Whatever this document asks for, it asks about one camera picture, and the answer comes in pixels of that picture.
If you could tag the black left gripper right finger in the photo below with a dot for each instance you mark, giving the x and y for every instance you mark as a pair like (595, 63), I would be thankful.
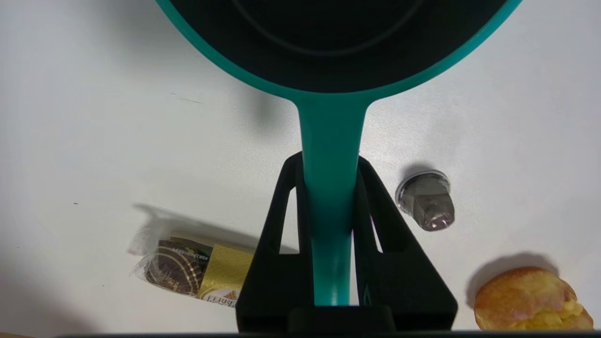
(399, 277)

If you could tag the silver coffee capsule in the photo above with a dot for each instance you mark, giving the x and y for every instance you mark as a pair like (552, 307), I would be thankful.
(427, 202)

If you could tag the Ferrero Rocher chocolate pack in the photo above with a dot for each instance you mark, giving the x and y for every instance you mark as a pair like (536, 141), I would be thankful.
(188, 267)

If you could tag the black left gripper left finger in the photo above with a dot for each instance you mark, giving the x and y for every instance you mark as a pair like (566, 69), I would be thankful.
(274, 277)

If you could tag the round pink yellow pastry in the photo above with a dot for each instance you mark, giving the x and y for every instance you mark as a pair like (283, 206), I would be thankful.
(530, 300)

